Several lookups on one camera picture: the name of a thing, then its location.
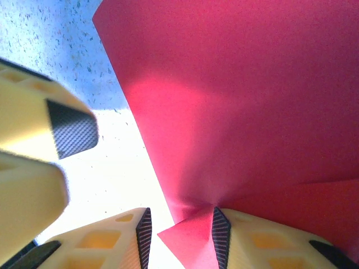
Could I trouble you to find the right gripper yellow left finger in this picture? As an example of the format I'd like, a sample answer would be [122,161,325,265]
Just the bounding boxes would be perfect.
[0,207,153,269]

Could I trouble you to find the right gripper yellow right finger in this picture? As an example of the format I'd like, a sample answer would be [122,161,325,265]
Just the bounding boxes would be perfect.
[211,206,359,269]

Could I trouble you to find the red square paper sheet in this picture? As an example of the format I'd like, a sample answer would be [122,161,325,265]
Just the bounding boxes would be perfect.
[91,0,359,269]

